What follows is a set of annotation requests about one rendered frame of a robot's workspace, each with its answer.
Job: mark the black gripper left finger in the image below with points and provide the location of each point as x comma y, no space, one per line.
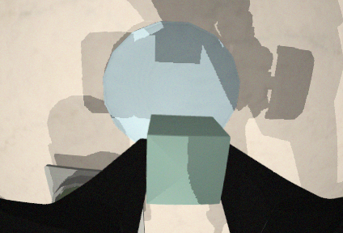
111,202

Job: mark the green translucent cup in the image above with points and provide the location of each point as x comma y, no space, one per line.
67,191

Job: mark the pale green cube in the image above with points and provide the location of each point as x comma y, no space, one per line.
186,160

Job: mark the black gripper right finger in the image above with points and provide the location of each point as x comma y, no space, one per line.
257,200

